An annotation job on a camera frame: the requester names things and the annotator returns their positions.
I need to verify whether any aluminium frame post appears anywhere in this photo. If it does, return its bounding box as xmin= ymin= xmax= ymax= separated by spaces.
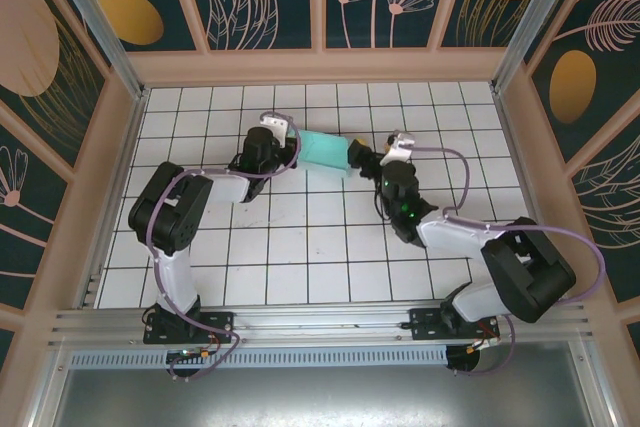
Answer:
xmin=489 ymin=0 xmax=589 ymax=96
xmin=42 ymin=0 xmax=151 ymax=101

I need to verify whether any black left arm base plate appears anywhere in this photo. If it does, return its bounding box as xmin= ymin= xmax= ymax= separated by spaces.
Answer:
xmin=143 ymin=310 xmax=236 ymax=346

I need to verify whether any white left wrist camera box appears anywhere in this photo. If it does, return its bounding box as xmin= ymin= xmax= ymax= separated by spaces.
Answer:
xmin=258 ymin=114 xmax=291 ymax=149

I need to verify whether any light blue cloth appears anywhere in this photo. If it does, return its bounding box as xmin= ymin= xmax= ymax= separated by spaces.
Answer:
xmin=297 ymin=129 xmax=351 ymax=179

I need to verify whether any green circuit board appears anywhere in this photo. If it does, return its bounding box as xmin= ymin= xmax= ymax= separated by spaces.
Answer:
xmin=166 ymin=346 xmax=215 ymax=364

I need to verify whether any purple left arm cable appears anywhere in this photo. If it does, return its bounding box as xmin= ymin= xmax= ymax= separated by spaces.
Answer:
xmin=152 ymin=110 xmax=301 ymax=382

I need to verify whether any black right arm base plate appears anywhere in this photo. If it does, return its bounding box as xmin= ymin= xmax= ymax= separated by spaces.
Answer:
xmin=408 ymin=307 xmax=501 ymax=343

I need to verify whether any grey metal sheet panel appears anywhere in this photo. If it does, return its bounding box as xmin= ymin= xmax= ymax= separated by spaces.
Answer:
xmin=29 ymin=339 xmax=616 ymax=427

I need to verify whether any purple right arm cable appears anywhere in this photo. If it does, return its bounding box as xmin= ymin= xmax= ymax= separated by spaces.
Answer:
xmin=407 ymin=145 xmax=606 ymax=378

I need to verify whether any yellow connector with wires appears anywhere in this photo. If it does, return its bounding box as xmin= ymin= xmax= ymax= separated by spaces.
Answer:
xmin=464 ymin=339 xmax=501 ymax=354

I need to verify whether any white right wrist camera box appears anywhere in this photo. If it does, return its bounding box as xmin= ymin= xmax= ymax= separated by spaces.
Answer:
xmin=380 ymin=130 xmax=417 ymax=167

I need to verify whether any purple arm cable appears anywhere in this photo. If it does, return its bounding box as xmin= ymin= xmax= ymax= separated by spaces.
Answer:
xmin=407 ymin=145 xmax=606 ymax=378
xmin=152 ymin=110 xmax=301 ymax=382

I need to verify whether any slotted grey cable duct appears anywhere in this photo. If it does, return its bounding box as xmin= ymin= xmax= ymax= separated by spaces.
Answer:
xmin=69 ymin=344 xmax=449 ymax=369

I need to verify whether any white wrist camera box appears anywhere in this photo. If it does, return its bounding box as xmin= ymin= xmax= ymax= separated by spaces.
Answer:
xmin=258 ymin=114 xmax=291 ymax=149
xmin=380 ymin=130 xmax=417 ymax=167

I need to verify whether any aluminium mounting rail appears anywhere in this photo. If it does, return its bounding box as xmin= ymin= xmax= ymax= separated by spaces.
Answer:
xmin=47 ymin=302 xmax=599 ymax=348

